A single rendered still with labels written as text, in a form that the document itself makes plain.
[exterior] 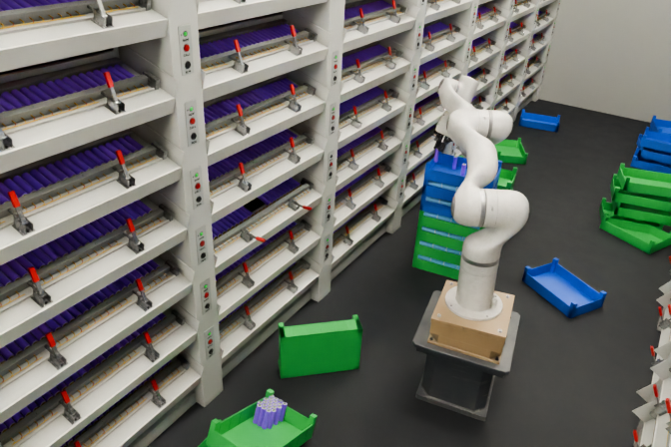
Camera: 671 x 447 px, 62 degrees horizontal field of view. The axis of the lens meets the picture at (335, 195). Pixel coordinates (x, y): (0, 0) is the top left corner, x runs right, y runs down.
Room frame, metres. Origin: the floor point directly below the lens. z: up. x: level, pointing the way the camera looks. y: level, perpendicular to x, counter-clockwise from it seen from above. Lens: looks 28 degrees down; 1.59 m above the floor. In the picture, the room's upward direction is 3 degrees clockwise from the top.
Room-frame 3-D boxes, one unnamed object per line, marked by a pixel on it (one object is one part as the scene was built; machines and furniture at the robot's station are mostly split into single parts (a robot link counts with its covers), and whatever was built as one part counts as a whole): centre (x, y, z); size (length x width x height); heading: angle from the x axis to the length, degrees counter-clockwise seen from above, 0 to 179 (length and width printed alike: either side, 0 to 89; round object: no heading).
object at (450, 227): (2.29, -0.57, 0.28); 0.30 x 0.20 x 0.08; 67
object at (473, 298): (1.52, -0.48, 0.48); 0.19 x 0.19 x 0.18
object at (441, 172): (2.29, -0.57, 0.52); 0.30 x 0.20 x 0.08; 67
